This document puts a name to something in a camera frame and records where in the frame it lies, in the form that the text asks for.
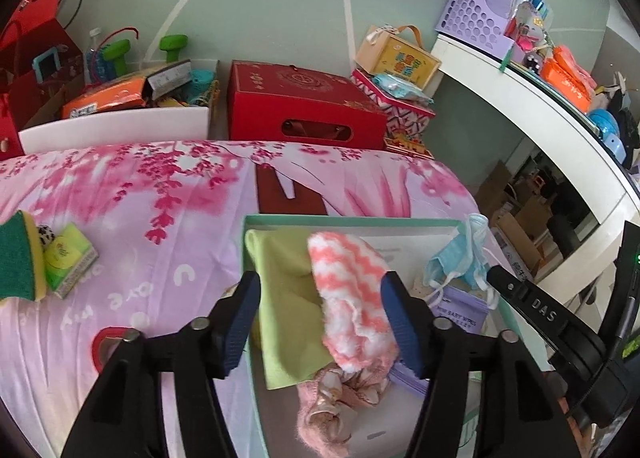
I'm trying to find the purple perforated basket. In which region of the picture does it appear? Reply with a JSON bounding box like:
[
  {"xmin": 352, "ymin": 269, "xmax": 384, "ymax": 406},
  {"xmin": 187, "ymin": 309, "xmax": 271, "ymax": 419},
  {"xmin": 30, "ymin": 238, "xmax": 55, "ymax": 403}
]
[{"xmin": 434, "ymin": 0, "xmax": 523, "ymax": 52}]

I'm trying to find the orange carton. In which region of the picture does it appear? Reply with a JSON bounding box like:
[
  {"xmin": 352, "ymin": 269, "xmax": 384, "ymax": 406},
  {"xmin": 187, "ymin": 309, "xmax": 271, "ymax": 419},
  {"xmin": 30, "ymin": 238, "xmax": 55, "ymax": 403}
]
[{"xmin": 61, "ymin": 78, "xmax": 151, "ymax": 120}]

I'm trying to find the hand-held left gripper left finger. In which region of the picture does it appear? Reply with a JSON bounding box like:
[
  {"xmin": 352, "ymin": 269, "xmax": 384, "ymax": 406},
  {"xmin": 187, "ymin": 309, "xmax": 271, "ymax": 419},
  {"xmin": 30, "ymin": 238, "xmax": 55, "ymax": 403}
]
[{"xmin": 60, "ymin": 269, "xmax": 262, "ymax": 458}]

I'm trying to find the brown cardboard box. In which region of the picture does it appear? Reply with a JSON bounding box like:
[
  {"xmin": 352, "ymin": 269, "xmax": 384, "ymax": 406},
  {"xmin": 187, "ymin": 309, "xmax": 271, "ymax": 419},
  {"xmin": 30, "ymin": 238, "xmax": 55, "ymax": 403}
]
[{"xmin": 480, "ymin": 161, "xmax": 551, "ymax": 229}]

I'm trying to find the pink floral bedsheet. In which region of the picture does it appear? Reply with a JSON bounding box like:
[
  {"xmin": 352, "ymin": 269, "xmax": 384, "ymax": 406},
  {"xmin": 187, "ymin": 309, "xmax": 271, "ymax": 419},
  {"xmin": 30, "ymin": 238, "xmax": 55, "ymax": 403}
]
[{"xmin": 0, "ymin": 138, "xmax": 501, "ymax": 458}]

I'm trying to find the pink knit cloth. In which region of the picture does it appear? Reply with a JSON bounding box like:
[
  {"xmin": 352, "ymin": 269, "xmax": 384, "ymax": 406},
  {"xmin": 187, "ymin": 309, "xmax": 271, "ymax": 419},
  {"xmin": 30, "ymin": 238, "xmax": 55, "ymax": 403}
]
[{"xmin": 295, "ymin": 360, "xmax": 396, "ymax": 454}]

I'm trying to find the light blue wipes pack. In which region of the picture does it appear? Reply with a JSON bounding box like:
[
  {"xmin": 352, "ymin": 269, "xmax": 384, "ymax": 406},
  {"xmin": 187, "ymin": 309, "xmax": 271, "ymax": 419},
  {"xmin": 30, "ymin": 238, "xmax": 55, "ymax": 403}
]
[{"xmin": 372, "ymin": 72, "xmax": 433, "ymax": 104}]

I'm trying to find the pile of small toys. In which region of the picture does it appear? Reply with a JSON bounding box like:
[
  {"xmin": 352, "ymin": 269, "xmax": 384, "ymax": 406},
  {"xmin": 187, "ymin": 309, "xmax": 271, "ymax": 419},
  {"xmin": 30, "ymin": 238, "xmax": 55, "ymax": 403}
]
[{"xmin": 510, "ymin": 1, "xmax": 557, "ymax": 74}]

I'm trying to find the light green cloth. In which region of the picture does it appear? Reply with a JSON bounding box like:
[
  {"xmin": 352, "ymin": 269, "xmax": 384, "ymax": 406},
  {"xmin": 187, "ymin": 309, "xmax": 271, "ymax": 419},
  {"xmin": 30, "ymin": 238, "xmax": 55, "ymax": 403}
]
[{"xmin": 244, "ymin": 228, "xmax": 346, "ymax": 391}]

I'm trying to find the grey striped box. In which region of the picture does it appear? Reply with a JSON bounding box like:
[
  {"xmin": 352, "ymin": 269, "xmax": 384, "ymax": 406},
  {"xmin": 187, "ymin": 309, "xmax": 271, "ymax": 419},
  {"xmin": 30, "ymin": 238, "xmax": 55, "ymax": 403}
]
[{"xmin": 145, "ymin": 60, "xmax": 193, "ymax": 99}]

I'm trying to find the green tissue packet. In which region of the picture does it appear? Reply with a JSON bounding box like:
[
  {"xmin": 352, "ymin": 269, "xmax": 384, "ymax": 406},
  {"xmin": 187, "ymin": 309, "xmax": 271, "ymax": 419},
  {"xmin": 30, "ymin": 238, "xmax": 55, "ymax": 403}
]
[{"xmin": 44, "ymin": 223, "xmax": 99, "ymax": 299}]

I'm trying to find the teal plastic toy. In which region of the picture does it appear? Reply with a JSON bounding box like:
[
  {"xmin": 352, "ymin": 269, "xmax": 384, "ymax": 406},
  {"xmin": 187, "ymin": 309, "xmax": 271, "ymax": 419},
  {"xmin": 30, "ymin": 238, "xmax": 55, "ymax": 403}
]
[{"xmin": 190, "ymin": 69, "xmax": 219, "ymax": 102}]

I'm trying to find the green dumbbell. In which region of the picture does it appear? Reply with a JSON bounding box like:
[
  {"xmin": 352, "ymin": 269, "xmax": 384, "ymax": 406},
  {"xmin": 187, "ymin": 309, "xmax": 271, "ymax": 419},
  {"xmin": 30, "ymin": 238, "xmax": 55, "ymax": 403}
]
[
  {"xmin": 159, "ymin": 34, "xmax": 188, "ymax": 62},
  {"xmin": 102, "ymin": 38, "xmax": 132, "ymax": 74}
]

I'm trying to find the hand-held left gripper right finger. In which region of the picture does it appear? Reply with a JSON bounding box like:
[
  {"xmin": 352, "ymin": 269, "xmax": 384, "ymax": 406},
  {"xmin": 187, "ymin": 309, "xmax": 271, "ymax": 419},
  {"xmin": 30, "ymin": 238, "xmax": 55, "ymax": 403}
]
[{"xmin": 380, "ymin": 271, "xmax": 571, "ymax": 458}]

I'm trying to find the printed cardboard box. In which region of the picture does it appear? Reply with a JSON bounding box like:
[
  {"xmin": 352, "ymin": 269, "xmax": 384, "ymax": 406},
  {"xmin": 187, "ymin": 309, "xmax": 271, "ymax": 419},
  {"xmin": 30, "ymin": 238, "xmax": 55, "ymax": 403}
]
[{"xmin": 492, "ymin": 212, "xmax": 543, "ymax": 284}]

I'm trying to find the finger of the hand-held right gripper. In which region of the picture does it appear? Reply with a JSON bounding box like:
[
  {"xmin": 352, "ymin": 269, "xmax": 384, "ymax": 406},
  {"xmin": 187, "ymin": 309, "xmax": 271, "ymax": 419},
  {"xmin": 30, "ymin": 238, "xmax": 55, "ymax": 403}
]
[{"xmin": 486, "ymin": 263, "xmax": 572, "ymax": 339}]

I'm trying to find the small blue framed device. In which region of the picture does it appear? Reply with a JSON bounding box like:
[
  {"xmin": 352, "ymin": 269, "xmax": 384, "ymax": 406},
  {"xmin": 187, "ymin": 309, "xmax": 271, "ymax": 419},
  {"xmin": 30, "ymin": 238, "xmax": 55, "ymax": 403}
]
[{"xmin": 32, "ymin": 49, "xmax": 60, "ymax": 84}]

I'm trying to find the red tape roll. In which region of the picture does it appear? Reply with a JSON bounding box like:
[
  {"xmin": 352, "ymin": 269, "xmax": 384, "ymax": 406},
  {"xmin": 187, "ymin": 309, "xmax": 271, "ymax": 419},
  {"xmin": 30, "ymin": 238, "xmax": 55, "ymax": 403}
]
[{"xmin": 91, "ymin": 325, "xmax": 136, "ymax": 374}]

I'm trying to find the purple wipes pack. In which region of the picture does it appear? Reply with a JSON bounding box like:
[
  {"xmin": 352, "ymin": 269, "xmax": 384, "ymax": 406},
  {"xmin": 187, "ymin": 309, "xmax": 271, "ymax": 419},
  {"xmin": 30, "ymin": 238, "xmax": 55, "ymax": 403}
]
[{"xmin": 390, "ymin": 285, "xmax": 496, "ymax": 396}]

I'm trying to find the pink white striped fuzzy sock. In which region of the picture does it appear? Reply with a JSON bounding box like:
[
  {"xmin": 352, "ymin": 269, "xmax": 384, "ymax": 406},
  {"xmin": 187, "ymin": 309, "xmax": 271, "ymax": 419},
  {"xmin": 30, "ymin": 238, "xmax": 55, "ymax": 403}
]
[{"xmin": 306, "ymin": 231, "xmax": 401, "ymax": 374}]

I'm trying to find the orange packet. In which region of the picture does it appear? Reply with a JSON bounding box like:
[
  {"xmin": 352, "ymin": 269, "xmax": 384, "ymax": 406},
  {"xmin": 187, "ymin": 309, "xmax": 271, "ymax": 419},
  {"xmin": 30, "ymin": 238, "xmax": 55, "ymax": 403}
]
[{"xmin": 540, "ymin": 45, "xmax": 598, "ymax": 112}]

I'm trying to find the clear water bottle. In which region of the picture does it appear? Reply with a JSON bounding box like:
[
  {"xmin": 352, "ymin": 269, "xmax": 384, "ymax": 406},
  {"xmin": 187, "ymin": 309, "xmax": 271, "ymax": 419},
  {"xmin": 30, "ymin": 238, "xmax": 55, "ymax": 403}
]
[{"xmin": 85, "ymin": 28, "xmax": 108, "ymax": 84}]

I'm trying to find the white storage bin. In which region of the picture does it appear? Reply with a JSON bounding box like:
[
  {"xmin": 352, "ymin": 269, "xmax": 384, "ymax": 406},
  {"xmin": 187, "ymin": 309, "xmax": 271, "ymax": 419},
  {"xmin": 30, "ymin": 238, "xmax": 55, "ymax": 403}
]
[{"xmin": 17, "ymin": 106, "xmax": 212, "ymax": 155}]

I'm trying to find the beige carry box with handle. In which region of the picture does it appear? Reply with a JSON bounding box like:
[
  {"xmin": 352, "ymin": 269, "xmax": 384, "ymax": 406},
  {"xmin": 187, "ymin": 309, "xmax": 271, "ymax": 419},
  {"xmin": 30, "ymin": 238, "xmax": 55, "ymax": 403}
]
[{"xmin": 356, "ymin": 24, "xmax": 442, "ymax": 78}]

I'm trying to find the small red handbag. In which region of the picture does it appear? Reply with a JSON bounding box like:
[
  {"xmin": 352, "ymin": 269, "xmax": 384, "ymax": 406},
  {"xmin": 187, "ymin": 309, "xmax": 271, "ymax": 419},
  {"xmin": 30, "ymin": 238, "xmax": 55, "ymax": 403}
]
[{"xmin": 0, "ymin": 93, "xmax": 26, "ymax": 159}]

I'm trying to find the green and yellow scrubbing sponge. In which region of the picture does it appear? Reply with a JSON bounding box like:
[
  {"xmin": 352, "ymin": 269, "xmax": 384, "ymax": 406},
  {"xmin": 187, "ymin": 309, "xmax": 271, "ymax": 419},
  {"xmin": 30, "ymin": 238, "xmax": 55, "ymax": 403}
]
[{"xmin": 0, "ymin": 211, "xmax": 48, "ymax": 304}]

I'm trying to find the white curved desk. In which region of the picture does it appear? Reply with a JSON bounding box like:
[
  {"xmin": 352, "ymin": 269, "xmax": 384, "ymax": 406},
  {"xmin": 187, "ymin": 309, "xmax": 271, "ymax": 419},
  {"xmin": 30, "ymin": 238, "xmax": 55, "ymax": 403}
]
[{"xmin": 430, "ymin": 33, "xmax": 640, "ymax": 299}]

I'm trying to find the large red paper bag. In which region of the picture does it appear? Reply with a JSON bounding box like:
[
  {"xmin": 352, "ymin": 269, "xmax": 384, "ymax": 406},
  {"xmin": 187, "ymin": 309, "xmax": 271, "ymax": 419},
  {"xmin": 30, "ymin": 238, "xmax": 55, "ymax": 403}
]
[{"xmin": 0, "ymin": 0, "xmax": 86, "ymax": 114}]

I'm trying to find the white tray with teal rim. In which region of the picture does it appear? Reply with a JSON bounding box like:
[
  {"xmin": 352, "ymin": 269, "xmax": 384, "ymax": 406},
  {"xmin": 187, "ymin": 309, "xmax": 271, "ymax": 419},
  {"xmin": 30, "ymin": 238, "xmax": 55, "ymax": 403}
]
[{"xmin": 241, "ymin": 213, "xmax": 521, "ymax": 458}]

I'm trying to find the blue face mask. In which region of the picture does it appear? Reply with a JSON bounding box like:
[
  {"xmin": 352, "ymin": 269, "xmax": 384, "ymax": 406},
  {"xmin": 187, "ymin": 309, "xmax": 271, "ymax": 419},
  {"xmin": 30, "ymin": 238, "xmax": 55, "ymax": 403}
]
[{"xmin": 424, "ymin": 213, "xmax": 493, "ymax": 296}]

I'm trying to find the blue round container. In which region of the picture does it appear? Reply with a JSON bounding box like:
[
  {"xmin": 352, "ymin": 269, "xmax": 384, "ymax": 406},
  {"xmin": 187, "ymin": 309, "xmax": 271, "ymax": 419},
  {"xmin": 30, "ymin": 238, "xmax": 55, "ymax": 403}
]
[{"xmin": 589, "ymin": 108, "xmax": 625, "ymax": 166}]

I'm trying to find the red gift box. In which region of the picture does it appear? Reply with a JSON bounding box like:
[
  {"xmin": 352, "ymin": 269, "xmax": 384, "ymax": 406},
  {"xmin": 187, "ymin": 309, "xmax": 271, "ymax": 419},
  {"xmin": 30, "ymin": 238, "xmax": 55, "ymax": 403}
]
[{"xmin": 227, "ymin": 60, "xmax": 390, "ymax": 151}]

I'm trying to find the small gold and red box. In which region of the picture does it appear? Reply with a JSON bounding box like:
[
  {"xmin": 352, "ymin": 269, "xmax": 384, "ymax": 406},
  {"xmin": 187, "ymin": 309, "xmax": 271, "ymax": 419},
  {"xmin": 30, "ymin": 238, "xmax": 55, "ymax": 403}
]
[{"xmin": 384, "ymin": 135, "xmax": 435, "ymax": 160}]

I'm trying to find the red white patterned tin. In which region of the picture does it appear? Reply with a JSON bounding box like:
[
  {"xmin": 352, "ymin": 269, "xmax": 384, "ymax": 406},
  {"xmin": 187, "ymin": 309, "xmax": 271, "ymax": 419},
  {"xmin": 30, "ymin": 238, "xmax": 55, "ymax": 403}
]
[{"xmin": 350, "ymin": 69, "xmax": 436, "ymax": 139}]

